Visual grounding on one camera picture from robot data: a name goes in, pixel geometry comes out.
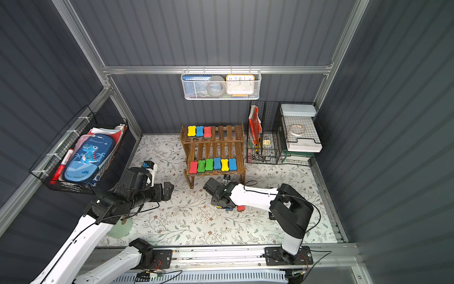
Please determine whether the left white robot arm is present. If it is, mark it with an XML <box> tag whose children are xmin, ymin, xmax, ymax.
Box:
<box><xmin>33</xmin><ymin>160</ymin><xmax>175</xmax><ymax>284</ymax></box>

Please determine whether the black wire side basket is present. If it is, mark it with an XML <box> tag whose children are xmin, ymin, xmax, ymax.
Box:
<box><xmin>30</xmin><ymin>107</ymin><xmax>129</xmax><ymax>195</ymax></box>

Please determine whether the blue eraser bottom far right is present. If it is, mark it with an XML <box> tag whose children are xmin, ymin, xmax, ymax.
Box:
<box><xmin>228</xmin><ymin>158</ymin><xmax>238</xmax><ymax>171</ymax></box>

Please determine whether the grey tape roll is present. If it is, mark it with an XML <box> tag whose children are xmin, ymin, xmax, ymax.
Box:
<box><xmin>206</xmin><ymin>75</ymin><xmax>225</xmax><ymax>98</ymax></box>

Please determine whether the red white marker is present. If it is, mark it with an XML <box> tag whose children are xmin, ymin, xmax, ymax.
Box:
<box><xmin>50</xmin><ymin>149</ymin><xmax>74</xmax><ymax>185</ymax></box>

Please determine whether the black wire desk organizer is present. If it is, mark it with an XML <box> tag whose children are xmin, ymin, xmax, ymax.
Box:
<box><xmin>247</xmin><ymin>101</ymin><xmax>326</xmax><ymax>166</ymax></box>

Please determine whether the blue dinosaur pencil case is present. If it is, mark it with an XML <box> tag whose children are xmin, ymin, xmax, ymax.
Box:
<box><xmin>62</xmin><ymin>134</ymin><xmax>114</xmax><ymax>183</ymax></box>

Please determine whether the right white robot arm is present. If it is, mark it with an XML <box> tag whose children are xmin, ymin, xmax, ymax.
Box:
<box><xmin>203</xmin><ymin>178</ymin><xmax>316</xmax><ymax>266</ymax></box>

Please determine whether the red booklet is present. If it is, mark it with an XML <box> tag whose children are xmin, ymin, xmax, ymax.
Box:
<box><xmin>248</xmin><ymin>105</ymin><xmax>262</xmax><ymax>146</ymax></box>

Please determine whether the green pencil cup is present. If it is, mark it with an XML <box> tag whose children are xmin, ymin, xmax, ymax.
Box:
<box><xmin>106</xmin><ymin>218</ymin><xmax>133</xmax><ymax>239</ymax></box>

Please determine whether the yellow eraser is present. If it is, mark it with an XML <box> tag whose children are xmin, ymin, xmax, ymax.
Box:
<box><xmin>187</xmin><ymin>125</ymin><xmax>196</xmax><ymax>137</ymax></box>
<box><xmin>221</xmin><ymin>159</ymin><xmax>229</xmax><ymax>172</ymax></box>

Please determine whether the green eraser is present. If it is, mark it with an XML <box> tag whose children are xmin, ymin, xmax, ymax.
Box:
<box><xmin>197</xmin><ymin>160</ymin><xmax>206</xmax><ymax>173</ymax></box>
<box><xmin>205</xmin><ymin>159</ymin><xmax>214</xmax><ymax>171</ymax></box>

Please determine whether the blue box in basket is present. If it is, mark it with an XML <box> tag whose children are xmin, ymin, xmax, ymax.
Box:
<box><xmin>182</xmin><ymin>75</ymin><xmax>212</xmax><ymax>99</ymax></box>

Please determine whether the white paper tray stack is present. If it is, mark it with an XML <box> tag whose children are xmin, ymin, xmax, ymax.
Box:
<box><xmin>280</xmin><ymin>104</ymin><xmax>322</xmax><ymax>153</ymax></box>

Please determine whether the wooden two-tier shelf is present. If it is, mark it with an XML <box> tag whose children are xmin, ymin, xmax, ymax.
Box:
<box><xmin>180</xmin><ymin>125</ymin><xmax>246</xmax><ymax>189</ymax></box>

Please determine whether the clear tape roll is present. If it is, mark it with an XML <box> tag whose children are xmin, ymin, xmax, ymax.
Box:
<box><xmin>288</xmin><ymin>124</ymin><xmax>305</xmax><ymax>137</ymax></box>

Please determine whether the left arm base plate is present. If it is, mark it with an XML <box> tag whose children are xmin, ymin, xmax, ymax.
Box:
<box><xmin>140</xmin><ymin>250</ymin><xmax>173</xmax><ymax>271</ymax></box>

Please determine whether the white yellow alarm clock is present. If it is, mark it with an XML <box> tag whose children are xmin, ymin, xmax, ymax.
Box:
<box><xmin>225</xmin><ymin>74</ymin><xmax>255</xmax><ymax>97</ymax></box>

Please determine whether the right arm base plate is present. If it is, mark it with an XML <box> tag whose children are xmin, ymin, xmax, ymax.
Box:
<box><xmin>262</xmin><ymin>246</ymin><xmax>314</xmax><ymax>266</ymax></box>

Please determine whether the white wire hanging basket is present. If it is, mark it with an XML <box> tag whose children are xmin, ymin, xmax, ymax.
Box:
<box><xmin>180</xmin><ymin>69</ymin><xmax>262</xmax><ymax>101</ymax></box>

